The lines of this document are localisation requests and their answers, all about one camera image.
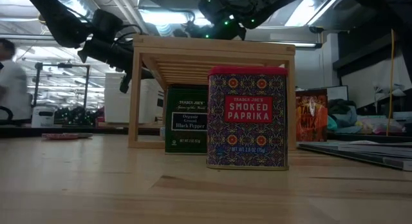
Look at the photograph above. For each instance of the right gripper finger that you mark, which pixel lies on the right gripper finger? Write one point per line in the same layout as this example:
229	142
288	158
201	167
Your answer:
193	31

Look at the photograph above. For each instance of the wooden slatted shelf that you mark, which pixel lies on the wooden slatted shelf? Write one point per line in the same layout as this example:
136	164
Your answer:
209	45

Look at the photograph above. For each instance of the green black pepper tin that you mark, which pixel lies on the green black pepper tin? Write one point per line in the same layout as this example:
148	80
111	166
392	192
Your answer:
186	121

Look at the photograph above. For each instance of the red smoked paprika tin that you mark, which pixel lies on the red smoked paprika tin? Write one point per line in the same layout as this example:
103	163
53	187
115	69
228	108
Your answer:
248	127

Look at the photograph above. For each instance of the orange taco mix packet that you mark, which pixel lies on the orange taco mix packet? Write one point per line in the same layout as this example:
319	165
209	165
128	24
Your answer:
311	117

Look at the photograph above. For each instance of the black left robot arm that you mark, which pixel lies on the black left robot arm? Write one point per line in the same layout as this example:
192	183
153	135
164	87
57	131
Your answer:
58	18

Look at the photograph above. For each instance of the white storage cabinet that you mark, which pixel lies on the white storage cabinet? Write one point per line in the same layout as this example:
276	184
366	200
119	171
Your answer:
116	101

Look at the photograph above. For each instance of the dark equipment with green lights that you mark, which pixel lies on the dark equipment with green lights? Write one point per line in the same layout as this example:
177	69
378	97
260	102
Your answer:
74	116

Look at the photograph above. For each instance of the round flat tin lid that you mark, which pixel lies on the round flat tin lid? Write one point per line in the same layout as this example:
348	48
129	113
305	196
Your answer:
59	136
85	135

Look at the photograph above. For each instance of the long ceiling light fixture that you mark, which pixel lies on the long ceiling light fixture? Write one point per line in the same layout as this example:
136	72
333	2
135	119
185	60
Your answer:
307	44

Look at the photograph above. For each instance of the person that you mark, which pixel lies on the person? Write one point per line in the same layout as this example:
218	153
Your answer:
14	85

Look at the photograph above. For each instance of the black office chair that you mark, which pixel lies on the black office chair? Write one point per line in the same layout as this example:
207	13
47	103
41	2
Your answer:
4	116

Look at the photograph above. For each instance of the pile of clothes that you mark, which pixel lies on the pile of clothes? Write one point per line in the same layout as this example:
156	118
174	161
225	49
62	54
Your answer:
342	111

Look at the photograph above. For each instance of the pink patterned fabric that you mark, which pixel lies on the pink patterned fabric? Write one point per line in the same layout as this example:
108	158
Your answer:
380	127

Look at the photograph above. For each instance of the black pole stand frame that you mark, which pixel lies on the black pole stand frame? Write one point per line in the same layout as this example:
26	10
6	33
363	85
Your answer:
37	85

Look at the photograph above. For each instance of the black aluminium table frame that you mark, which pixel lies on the black aluminium table frame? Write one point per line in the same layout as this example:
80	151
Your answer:
19	132

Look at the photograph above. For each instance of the white panel with black frame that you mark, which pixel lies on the white panel with black frame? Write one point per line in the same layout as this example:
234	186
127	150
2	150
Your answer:
338	92

